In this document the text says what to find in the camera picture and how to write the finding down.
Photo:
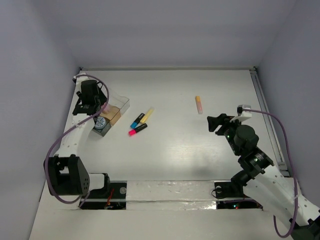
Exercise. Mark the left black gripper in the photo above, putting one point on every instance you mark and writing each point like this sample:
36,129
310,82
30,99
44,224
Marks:
83,108

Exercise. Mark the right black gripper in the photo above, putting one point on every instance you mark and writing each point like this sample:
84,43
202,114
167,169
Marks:
222,119

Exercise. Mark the round blue white tape tin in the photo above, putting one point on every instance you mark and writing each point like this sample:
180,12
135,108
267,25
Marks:
100,123

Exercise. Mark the orange pink highlighter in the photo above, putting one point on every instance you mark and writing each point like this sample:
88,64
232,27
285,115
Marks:
199,105

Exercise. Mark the blue black highlighter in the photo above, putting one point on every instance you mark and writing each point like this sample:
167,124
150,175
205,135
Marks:
137,121

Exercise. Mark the pink black highlighter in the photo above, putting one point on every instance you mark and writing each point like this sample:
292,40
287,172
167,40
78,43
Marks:
137,129

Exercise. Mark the yellow highlighter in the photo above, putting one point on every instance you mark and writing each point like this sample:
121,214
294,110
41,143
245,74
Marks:
147,115

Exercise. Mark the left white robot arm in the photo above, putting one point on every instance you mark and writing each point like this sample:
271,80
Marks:
65,172

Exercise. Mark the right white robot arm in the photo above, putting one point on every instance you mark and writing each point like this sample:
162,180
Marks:
261,180

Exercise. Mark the clear plastic organizer tray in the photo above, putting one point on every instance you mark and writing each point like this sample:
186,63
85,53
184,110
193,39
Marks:
119,105

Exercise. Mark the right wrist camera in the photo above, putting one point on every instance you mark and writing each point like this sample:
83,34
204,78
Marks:
243,114

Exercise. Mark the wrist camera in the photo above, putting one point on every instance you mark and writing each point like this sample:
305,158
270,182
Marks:
78,81
243,114

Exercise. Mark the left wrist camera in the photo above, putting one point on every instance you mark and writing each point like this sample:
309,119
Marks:
78,81

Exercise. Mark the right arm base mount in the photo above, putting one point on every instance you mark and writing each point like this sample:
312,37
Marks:
230,196

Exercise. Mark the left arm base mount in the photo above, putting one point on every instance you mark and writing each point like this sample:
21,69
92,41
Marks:
111,198

